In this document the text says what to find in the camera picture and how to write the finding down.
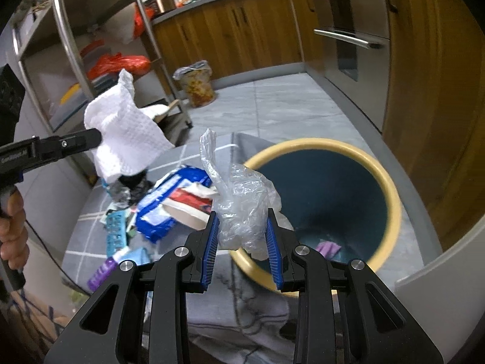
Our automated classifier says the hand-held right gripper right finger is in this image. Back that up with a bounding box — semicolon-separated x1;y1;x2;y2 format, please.
265;208;443;364

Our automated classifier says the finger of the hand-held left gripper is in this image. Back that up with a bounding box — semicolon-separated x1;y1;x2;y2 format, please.
36;128;103;158

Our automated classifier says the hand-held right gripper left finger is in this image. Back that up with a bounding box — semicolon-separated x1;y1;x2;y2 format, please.
45;210;220;364

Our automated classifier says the white green cardboard box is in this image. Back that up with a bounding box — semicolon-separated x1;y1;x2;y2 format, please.
163;182;217;233

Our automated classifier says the white paper towel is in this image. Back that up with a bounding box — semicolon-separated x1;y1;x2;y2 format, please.
84;69;173;183

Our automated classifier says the clear plastic bag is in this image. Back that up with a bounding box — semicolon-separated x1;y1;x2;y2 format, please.
200;128;283;261

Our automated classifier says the blue bin with yellow rim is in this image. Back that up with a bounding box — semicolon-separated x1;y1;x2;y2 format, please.
227;137;402;298

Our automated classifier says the purple spray bottle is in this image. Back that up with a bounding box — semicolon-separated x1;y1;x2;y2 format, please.
87;246;133;291

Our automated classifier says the person's left hand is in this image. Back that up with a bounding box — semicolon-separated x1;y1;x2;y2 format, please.
0;193;30;271

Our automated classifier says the purple wrapper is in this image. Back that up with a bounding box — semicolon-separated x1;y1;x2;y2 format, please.
316;240;342;257

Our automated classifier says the grey checked mat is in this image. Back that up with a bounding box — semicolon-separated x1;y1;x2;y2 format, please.
62;132;300;353

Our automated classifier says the blue plastic wipes packet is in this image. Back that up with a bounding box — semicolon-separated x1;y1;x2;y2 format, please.
135;165;213;243

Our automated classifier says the light blue packet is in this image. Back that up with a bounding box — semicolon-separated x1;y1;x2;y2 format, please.
128;246;153;267

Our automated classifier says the crumpled black foil wrapper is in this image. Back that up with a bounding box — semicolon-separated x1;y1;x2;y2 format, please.
112;172;153;207

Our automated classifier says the red plastic bag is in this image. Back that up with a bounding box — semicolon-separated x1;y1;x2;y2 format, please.
134;2;156;39
88;54;152;80

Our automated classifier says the teal blister pack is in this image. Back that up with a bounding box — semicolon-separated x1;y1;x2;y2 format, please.
104;210;130;256

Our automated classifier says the metal shelf rack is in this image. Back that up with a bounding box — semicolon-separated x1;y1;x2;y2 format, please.
11;0;194;148

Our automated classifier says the white plastic bag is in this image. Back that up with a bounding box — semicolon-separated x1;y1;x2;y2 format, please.
102;19;137;44

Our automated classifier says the small patterned waste bin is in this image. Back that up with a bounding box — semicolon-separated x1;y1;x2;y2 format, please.
173;61;216;109

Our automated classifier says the metal cooking pot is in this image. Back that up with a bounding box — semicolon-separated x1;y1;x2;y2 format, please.
146;0;177;13

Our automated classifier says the plaid cloth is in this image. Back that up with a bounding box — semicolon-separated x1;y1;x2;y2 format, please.
0;292;72;353

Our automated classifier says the white curved furniture panel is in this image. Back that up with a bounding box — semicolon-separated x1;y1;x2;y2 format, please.
394;214;485;349

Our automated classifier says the wooden kitchen cabinet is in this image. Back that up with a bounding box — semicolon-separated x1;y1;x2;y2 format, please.
152;0;307;80

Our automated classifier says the stainless steel oven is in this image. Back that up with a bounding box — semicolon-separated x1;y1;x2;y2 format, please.
306;0;391;133

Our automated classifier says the tall wooden cabinet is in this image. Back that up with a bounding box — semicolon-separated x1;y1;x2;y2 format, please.
383;0;485;251

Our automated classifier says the wooden handle tool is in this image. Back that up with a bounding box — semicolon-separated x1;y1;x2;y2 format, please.
149;99;182;124

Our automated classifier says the black cable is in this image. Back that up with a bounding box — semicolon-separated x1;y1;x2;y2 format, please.
23;225;92;294

